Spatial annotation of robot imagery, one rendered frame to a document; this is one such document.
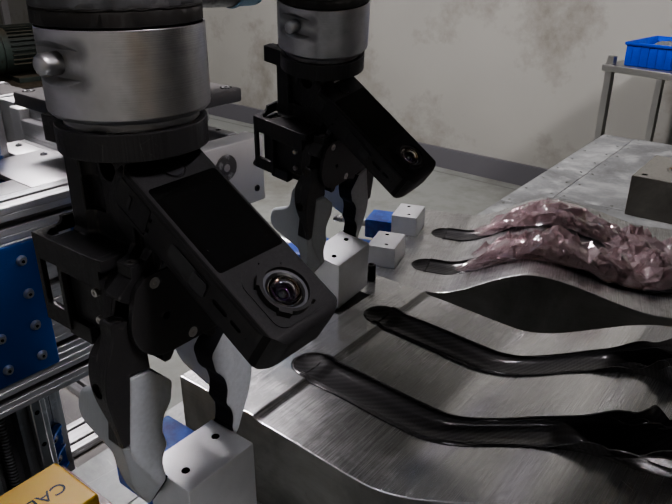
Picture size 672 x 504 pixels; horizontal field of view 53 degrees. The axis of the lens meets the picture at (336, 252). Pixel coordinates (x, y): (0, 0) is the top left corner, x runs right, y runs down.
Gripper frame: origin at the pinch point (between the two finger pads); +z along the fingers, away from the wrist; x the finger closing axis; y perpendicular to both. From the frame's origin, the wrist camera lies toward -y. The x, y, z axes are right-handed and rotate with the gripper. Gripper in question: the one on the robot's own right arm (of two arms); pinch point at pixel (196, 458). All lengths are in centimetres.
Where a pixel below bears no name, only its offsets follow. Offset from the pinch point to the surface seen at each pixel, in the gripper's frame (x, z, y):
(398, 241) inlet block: -46.8, 6.7, 15.8
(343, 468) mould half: -10.4, 6.6, -3.1
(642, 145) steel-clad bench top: -143, 15, 11
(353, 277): -29.1, 2.9, 9.9
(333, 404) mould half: -15.4, 6.3, 1.8
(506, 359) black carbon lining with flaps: -30.6, 6.7, -6.3
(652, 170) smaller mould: -101, 8, -1
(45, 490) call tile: 1.7, 11.3, 16.8
